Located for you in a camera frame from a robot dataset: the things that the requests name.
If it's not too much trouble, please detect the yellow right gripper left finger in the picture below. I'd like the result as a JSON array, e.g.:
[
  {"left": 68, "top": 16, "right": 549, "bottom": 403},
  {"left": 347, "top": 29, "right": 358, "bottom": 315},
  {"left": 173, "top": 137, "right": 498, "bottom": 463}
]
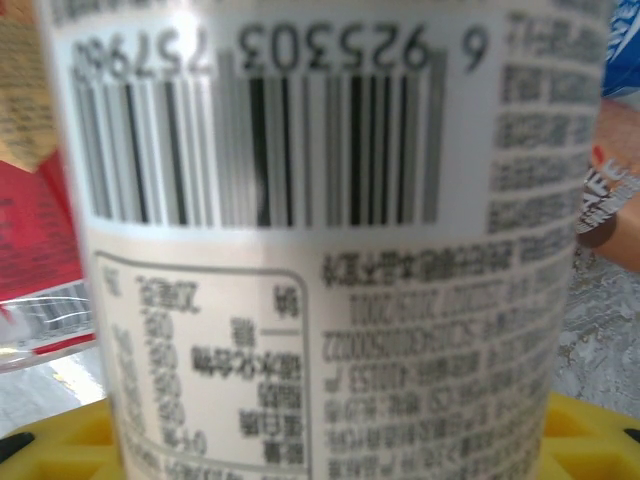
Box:
[{"left": 0, "top": 394, "right": 127, "bottom": 480}]

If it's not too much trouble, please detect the bottle with white barcode label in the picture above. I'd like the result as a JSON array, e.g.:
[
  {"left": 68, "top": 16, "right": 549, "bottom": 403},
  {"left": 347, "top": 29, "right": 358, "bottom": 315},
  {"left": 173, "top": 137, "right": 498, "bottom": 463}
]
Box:
[{"left": 34, "top": 0, "right": 617, "bottom": 480}]

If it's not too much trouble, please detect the red snack packet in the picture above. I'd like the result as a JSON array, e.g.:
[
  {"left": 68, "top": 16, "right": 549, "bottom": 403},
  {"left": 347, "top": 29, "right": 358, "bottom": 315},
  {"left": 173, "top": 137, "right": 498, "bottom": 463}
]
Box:
[{"left": 0, "top": 0, "right": 99, "bottom": 374}]

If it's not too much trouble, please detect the bottle with blue label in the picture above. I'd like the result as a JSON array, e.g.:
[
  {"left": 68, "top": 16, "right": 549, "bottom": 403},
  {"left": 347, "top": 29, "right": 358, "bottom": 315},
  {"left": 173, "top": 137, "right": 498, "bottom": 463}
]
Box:
[{"left": 599, "top": 0, "right": 640, "bottom": 99}]

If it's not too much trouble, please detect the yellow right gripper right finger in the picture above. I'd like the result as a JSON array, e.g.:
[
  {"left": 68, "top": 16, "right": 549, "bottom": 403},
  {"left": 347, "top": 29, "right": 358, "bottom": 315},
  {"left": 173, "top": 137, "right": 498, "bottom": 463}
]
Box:
[{"left": 541, "top": 392, "right": 640, "bottom": 480}]

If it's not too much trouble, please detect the orange snack bag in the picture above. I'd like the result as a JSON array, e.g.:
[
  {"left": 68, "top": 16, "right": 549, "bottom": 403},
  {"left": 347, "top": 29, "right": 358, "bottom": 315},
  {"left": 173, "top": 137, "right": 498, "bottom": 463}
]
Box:
[{"left": 572, "top": 98, "right": 640, "bottom": 274}]

